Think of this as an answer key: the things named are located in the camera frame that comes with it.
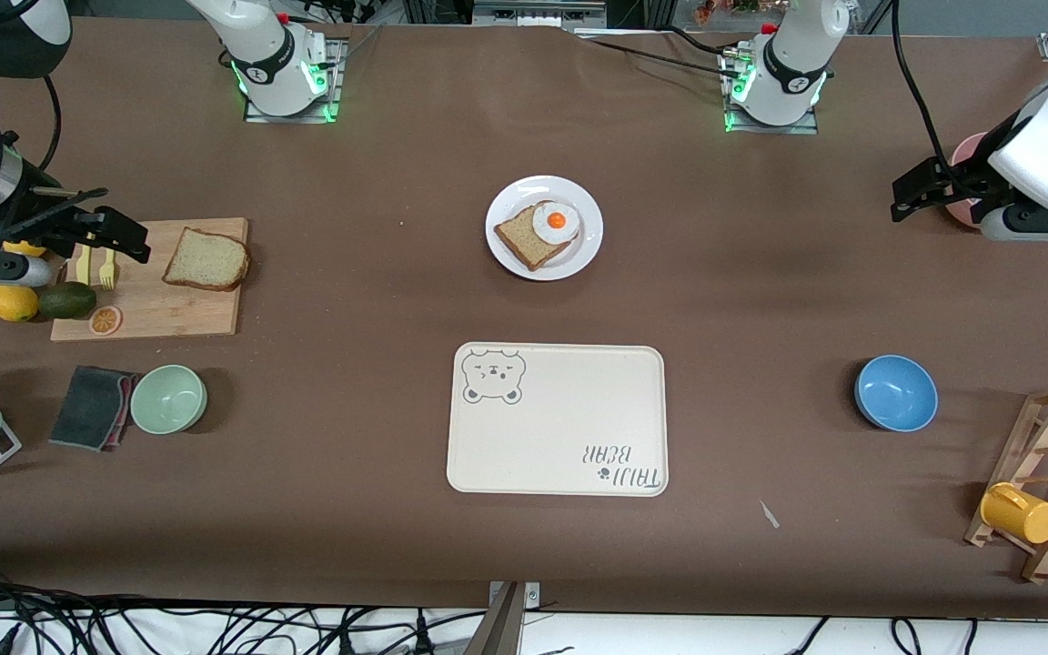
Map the dark green avocado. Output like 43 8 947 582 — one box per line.
37 281 97 320

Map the cream bear print tray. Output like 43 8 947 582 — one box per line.
446 342 670 498

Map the long black table cable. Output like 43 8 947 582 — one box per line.
579 35 734 78

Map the blue bowl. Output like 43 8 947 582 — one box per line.
854 354 940 433

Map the wooden cutting board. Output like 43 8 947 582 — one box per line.
50 217 250 343

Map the dark grey folded cloth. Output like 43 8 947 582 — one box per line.
48 365 141 453

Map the short black table cable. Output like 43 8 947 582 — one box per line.
665 25 748 57

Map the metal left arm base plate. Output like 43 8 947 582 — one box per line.
720 45 821 136

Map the sandwich top bread slice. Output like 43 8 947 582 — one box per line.
162 227 251 292

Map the wooden mug rack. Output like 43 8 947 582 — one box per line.
963 384 1048 585

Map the grey metal equipment box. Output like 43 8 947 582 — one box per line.
472 0 609 30

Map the pale green bowl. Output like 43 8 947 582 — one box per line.
129 364 209 436

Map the white round plate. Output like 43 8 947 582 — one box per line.
485 175 604 281

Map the pink bowl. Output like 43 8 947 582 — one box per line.
945 132 991 228

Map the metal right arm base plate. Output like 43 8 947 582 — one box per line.
243 36 345 124

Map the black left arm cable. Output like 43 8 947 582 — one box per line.
891 0 966 178

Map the yellow mug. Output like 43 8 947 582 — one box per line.
980 481 1048 546

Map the grey metal table bracket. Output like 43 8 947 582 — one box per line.
463 580 541 655

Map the toy fried egg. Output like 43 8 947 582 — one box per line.
531 200 581 243

